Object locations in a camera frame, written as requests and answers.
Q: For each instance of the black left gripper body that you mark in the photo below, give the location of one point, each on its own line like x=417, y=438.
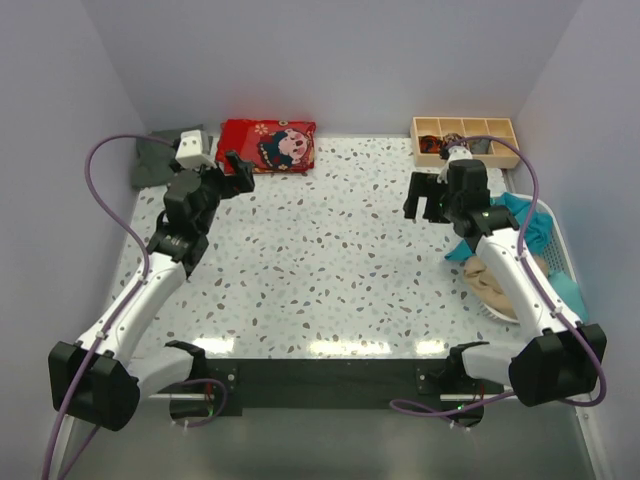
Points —
x=217, y=183

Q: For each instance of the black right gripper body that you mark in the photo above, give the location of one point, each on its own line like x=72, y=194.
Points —
x=427, y=184

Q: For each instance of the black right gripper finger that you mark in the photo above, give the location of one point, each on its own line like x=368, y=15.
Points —
x=410, y=206
x=432, y=209

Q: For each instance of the beige t shirt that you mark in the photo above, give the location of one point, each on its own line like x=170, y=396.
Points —
x=487, y=285

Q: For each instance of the teal t shirt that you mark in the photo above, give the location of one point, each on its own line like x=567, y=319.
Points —
x=569, y=292
x=538, y=233

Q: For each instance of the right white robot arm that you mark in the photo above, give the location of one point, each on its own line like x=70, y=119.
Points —
x=559, y=357

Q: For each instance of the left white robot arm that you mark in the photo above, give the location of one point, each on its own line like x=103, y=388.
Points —
x=95, y=379

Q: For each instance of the red cartoon folded cloth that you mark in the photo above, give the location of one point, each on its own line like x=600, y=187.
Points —
x=270, y=145

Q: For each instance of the orange black rolled sock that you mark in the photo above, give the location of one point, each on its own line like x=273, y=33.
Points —
x=430, y=144

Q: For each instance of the patterned rolled sock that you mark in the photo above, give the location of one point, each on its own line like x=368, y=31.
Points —
x=454, y=139

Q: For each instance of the folded grey t shirt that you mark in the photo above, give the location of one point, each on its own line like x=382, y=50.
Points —
x=156, y=163

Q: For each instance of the grey rolled sock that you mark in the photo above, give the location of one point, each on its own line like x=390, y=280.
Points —
x=480, y=146

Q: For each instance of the wooden compartment box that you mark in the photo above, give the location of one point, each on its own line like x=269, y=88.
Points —
x=484, y=136

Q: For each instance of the white plastic laundry basket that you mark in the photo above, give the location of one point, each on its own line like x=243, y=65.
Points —
x=553, y=258

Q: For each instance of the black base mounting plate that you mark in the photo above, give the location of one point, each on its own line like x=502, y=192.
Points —
x=229, y=387

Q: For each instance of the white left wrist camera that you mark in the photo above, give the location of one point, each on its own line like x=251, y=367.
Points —
x=194, y=150

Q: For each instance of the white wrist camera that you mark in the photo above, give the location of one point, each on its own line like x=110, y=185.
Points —
x=450, y=154
x=194, y=150

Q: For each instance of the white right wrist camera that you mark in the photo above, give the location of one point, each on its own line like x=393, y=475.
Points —
x=450, y=154

